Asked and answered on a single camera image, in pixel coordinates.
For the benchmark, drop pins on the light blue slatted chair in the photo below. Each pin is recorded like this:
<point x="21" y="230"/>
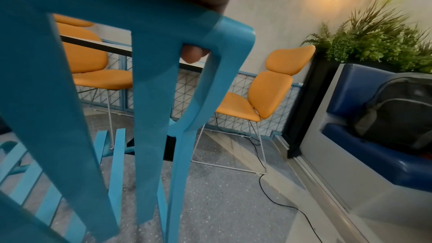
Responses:
<point x="152" y="58"/>

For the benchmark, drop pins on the black edged table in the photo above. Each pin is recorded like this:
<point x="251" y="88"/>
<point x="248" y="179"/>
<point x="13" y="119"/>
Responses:
<point x="101" y="45"/>

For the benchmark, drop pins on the orange padded chair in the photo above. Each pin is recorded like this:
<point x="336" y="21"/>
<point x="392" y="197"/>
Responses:
<point x="87" y="55"/>
<point x="270" y="90"/>

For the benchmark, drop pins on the black planter box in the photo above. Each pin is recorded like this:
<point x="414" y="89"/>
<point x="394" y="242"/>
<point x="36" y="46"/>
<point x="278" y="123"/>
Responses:
<point x="308" y="103"/>

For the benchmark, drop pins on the blue cushioned booth seat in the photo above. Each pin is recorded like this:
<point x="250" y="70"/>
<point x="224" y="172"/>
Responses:
<point x="351" y="92"/>

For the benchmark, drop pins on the green fern plants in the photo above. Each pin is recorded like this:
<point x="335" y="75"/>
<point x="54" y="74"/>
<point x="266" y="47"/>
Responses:
<point x="374" y="39"/>

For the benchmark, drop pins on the grey backpack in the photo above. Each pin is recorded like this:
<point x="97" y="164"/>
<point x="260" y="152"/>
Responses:
<point x="398" y="111"/>

